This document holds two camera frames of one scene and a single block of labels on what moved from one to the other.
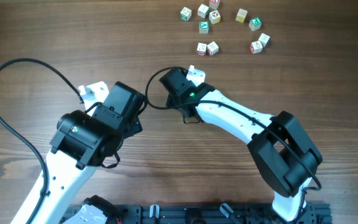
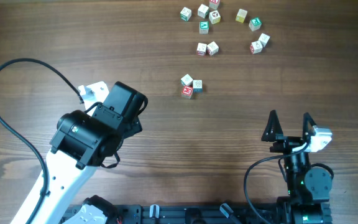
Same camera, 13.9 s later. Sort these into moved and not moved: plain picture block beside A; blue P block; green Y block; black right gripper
Moved: black right gripper
Not moved: green Y block; blue P block; plain picture block beside A
